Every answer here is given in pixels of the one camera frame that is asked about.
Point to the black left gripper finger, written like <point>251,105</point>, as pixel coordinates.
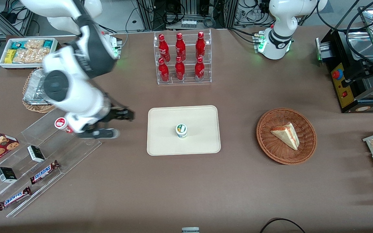
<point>350,82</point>

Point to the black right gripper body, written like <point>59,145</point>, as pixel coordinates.
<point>114,115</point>

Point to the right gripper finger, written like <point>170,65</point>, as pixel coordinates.
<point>127,118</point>
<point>128,112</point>

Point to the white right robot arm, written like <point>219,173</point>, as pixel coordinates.
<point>79,97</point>

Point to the beige plastic tray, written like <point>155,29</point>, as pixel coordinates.
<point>160,142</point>

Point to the silver foil tray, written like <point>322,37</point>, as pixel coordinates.
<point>33,87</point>

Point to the black sealing machine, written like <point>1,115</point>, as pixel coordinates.
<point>338,90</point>

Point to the clear acrylic tiered stand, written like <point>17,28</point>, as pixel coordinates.
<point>76,152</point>

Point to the red lid yogurt cup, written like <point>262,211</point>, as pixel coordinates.
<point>60,123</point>

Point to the red cola bottle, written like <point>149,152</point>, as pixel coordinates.
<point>199,70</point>
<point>179,70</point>
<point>163,72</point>
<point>163,48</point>
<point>200,47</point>
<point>180,48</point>

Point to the clear acrylic bottle rack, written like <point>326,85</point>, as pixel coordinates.
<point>188,81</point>

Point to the light wicker basket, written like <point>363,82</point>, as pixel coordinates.
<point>36,108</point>

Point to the wrapped sandwich wedge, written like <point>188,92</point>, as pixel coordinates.
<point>287,135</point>

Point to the small black box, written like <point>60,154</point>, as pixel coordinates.
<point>6,175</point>
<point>36,154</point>

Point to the Snickers chocolate bar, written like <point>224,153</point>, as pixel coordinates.
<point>14,198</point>
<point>44,172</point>

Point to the teal snack packet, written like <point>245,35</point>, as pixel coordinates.
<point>18,44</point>
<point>47,44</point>

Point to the large clear cracker bag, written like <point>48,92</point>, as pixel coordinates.
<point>31,55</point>

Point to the brown round wicker basket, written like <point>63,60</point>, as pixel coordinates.
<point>270,145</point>

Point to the small clear cracker bag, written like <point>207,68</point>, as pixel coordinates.
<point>34,44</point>

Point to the white power strip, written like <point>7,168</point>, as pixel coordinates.
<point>188,23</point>

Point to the yellow snack packet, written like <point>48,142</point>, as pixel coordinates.
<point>10,56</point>

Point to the white plastic snack bin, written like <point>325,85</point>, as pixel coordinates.
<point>3,64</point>

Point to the small grey device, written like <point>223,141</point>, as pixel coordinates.
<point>190,230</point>

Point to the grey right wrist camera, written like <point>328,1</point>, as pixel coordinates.
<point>102,133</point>

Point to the aluminium equipment frame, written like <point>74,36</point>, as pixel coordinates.
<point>147,13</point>

